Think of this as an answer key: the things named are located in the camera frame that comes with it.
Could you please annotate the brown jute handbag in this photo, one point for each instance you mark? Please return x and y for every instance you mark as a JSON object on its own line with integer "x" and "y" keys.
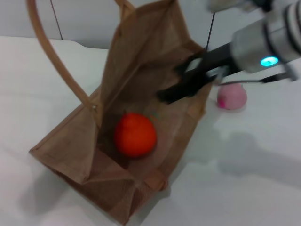
{"x": 70, "y": 141}

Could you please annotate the orange fruit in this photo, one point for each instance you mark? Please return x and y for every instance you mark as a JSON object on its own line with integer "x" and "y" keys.
{"x": 135, "y": 136}

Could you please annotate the pink peach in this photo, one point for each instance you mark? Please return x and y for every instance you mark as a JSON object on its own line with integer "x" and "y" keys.
{"x": 232, "y": 99}

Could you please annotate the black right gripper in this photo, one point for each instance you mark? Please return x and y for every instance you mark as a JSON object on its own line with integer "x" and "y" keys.
{"x": 202, "y": 68}

